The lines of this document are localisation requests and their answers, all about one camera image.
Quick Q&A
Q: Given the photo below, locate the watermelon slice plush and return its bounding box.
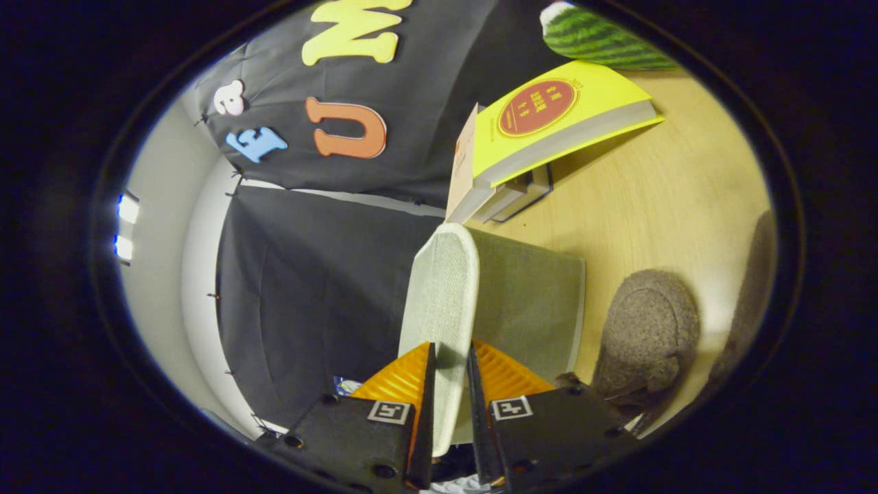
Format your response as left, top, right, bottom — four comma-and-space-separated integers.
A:
540, 1, 676, 71

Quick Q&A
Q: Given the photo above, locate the brown fuzzy shoe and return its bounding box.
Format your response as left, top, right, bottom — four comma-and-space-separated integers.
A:
710, 209, 777, 385
556, 269, 700, 419

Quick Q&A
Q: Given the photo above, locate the yellow book with red circle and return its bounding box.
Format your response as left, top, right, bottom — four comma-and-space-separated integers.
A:
470, 60, 665, 189

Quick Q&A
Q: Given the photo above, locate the grey-green fabric storage box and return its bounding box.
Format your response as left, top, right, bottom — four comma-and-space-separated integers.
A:
398, 222, 587, 457

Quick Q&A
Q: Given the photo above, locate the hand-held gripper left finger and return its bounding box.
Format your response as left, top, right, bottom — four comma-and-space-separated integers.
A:
255, 342, 437, 494

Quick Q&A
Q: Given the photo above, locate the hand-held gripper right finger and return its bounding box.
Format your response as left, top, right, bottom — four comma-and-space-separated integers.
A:
468, 341, 642, 493

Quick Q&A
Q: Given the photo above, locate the grey book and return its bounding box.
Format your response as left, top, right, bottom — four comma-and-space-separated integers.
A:
473, 165, 554, 224

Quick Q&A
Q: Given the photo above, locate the beige book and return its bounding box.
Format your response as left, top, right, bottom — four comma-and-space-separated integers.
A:
445, 103, 496, 224

